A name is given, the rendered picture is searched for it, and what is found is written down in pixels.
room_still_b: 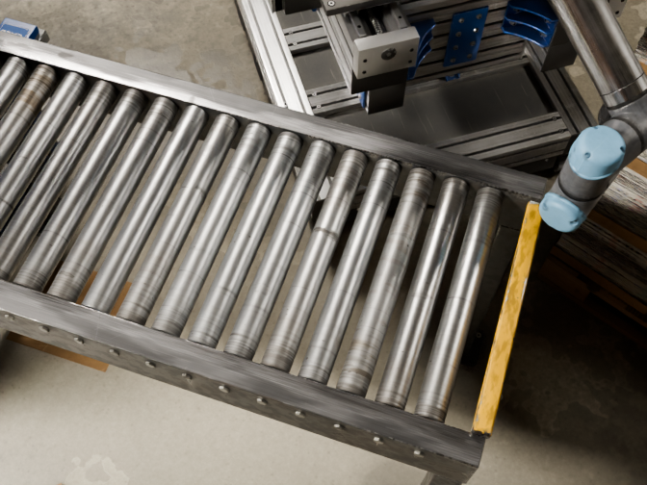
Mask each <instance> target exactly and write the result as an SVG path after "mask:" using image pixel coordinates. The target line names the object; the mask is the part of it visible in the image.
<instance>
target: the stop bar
mask: <svg viewBox="0 0 647 485"><path fill-rule="evenodd" d="M539 205H540V203H537V202H534V201H529V203H528V205H527V209H526V212H525V216H524V220H523V224H522V228H521V232H520V236H519V240H518V243H517V247H516V251H515V255H514V259H513V263H512V267H511V271H510V274H509V278H508V282H507V286H506V290H505V298H504V302H503V306H502V310H501V313H500V317H499V321H498V325H497V329H496V333H495V337H494V341H493V344H492V348H491V352H490V356H489V360H488V364H487V368H486V372H485V375H484V379H483V383H482V387H481V392H480V396H479V403H478V407H477V411H476V414H475V418H474V422H473V426H472V430H471V433H472V434H473V435H476V436H479V437H481V438H484V439H489V438H490V437H491V435H492V431H493V427H494V423H495V419H496V415H497V411H498V406H499V402H500V400H501V399H502V397H503V395H502V389H503V385H504V382H505V374H506V370H507V366H508V362H509V357H510V353H511V349H512V345H513V341H514V337H515V333H516V328H517V324H518V320H519V317H520V312H521V308H522V304H523V299H524V295H525V291H526V287H527V283H528V279H529V275H530V271H531V263H532V259H533V254H534V250H535V247H536V243H537V241H538V240H539V237H540V236H539V235H538V234H539V230H540V226H541V221H542V217H541V215H540V214H539Z"/></svg>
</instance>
